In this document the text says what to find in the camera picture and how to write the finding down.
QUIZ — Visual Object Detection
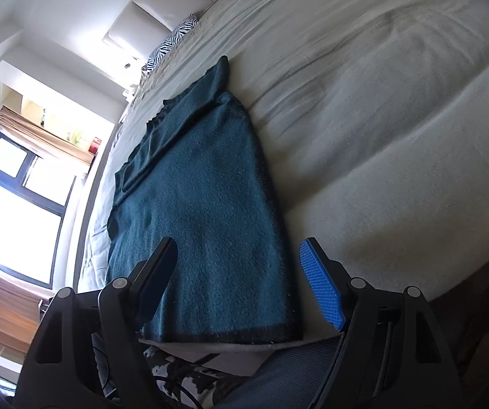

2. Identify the dark teal knit sweater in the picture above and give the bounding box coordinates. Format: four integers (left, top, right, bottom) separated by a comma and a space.
107, 57, 305, 344

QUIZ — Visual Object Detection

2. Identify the blue trousers leg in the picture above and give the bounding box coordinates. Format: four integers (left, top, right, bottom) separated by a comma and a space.
216, 336, 340, 409

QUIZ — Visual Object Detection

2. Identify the black white patterned cloth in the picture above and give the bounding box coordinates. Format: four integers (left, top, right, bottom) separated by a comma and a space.
144, 346, 247, 408

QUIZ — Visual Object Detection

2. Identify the red item on shelf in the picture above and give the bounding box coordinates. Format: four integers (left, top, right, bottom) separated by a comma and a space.
88, 137, 101, 155

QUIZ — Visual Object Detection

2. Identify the black framed window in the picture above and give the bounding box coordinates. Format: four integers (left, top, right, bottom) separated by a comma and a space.
0, 132, 75, 288

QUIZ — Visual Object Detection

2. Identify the beige bed cover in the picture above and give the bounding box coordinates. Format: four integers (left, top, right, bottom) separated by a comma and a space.
79, 0, 489, 352

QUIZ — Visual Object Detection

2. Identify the beige roman blind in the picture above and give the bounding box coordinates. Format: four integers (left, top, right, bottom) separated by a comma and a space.
0, 106, 95, 167

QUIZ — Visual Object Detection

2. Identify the zebra print pillow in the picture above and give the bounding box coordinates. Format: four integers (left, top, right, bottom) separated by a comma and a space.
142, 14, 199, 75

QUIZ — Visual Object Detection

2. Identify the cream padded headboard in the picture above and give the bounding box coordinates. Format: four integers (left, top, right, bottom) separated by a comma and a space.
105, 0, 218, 59

